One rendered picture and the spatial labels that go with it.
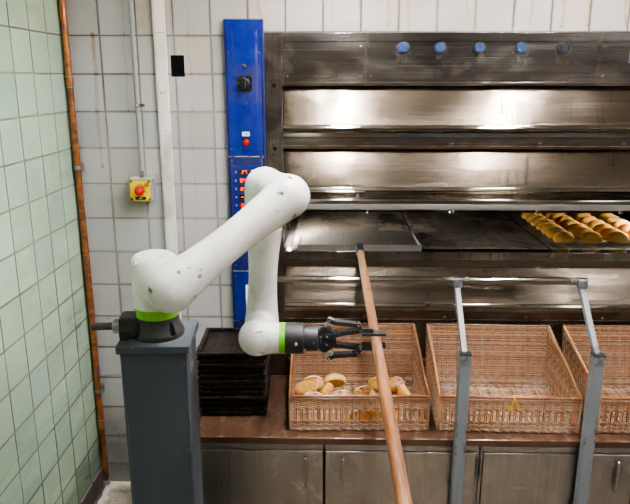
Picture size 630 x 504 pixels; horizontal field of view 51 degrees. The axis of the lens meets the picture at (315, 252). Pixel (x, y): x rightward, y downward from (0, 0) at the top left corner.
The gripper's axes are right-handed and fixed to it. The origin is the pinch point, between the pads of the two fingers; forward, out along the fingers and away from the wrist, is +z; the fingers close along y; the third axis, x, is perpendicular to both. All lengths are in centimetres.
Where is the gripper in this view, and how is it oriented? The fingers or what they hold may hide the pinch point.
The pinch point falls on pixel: (374, 339)
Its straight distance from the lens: 196.6
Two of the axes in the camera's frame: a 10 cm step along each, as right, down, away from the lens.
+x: -0.3, 2.5, -9.7
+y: 0.0, 9.7, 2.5
